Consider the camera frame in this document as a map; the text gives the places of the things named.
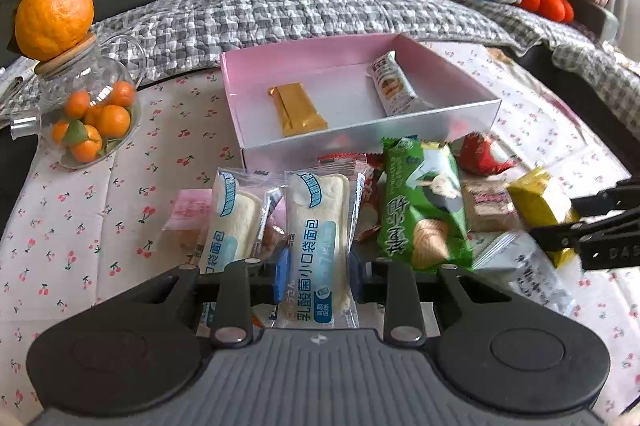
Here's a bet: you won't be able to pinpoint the red white candy packet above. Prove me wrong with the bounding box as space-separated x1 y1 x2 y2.
317 151 386 243

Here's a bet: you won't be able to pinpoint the green chip bag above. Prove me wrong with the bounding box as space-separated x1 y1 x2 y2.
377 137 474 272

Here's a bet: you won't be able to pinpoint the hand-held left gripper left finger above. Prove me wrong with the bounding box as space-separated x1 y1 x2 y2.
127 249 292 349

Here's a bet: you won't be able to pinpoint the pink cardboard box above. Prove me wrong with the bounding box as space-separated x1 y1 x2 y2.
220 33 502 169

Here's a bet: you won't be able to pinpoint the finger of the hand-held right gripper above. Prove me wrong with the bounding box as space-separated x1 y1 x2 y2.
570 179 640 219
529 213 640 272

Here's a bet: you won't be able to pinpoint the pile of small mandarins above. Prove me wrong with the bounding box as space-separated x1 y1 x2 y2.
51 80 138 164

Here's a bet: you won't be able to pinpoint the glass teapot with wooden lid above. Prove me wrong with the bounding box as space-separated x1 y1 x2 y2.
10 33 146 170

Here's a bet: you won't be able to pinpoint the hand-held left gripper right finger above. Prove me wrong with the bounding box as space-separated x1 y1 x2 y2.
348 251 511 344

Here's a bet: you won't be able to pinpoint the cherry print tablecloth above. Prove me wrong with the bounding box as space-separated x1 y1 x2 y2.
0 40 640 426

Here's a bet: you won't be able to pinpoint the gold snack bar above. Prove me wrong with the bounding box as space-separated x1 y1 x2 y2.
268 82 329 138

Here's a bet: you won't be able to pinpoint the large orange citrus fruit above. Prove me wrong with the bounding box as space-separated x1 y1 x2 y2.
13 0 95 62

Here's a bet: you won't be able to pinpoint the clear packet of brown snack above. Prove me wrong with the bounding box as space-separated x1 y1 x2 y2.
252 186 289 259

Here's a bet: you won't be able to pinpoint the white cracker packet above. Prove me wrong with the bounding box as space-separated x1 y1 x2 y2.
369 51 434 117

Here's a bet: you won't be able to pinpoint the beige snack packet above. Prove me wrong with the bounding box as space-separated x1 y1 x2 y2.
462 179 524 235

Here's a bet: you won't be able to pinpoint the grey checked blanket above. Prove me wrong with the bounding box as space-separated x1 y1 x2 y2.
89 0 640 138

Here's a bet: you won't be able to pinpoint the yellow snack packet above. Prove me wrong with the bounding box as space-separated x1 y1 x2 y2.
507 167 582 270

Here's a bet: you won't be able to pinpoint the white packet with black print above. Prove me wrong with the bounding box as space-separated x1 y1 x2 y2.
472 231 577 318

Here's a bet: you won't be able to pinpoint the pink snack packet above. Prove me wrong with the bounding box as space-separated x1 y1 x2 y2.
162 189 215 253

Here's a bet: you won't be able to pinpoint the white bread packet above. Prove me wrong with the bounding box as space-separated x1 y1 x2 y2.
284 170 368 331
197 169 283 324

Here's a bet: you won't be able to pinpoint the small red snack packet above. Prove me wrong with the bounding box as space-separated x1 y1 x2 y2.
459 132 517 175

